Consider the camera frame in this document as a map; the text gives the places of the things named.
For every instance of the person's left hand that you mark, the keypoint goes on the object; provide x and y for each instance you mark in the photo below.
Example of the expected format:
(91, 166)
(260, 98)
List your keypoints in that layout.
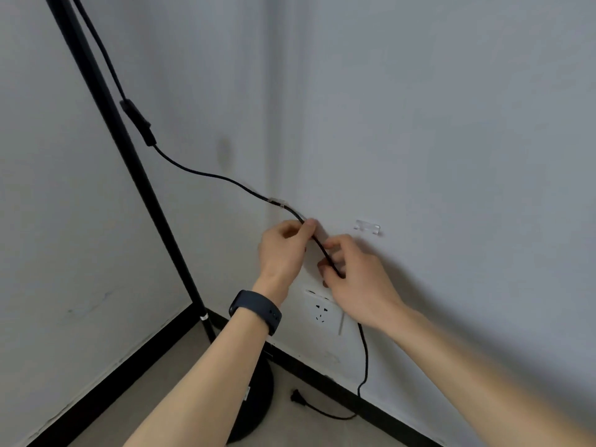
(279, 256)

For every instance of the person's right hand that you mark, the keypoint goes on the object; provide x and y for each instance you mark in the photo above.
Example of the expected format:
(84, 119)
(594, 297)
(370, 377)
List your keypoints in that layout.
(363, 293)

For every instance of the person's left thumb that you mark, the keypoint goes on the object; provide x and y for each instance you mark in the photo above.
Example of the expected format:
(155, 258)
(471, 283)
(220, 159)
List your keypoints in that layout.
(308, 235)

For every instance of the person's right thumb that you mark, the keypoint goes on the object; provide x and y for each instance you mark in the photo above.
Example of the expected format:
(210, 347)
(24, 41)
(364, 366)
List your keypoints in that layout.
(327, 273)

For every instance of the person's left forearm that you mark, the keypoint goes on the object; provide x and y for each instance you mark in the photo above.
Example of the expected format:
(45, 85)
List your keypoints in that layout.
(205, 381)

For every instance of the person's right forearm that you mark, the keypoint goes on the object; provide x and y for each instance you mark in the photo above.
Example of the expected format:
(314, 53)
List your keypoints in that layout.
(475, 377)

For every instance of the black wrist smartwatch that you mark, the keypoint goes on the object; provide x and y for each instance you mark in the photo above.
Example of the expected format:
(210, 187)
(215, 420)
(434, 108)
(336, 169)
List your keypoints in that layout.
(256, 308)

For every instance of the black round lamp base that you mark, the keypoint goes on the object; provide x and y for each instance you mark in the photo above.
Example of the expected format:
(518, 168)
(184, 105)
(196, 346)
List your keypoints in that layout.
(254, 405)

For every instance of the black floor lamp pole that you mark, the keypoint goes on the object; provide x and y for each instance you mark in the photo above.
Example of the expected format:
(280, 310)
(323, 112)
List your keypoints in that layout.
(135, 153)

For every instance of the black baseboard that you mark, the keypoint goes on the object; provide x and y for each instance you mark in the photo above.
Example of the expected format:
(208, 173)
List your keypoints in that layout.
(116, 381)

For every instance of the white wall power socket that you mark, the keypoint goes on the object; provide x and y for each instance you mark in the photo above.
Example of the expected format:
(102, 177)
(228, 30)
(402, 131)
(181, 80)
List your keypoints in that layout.
(316, 312)

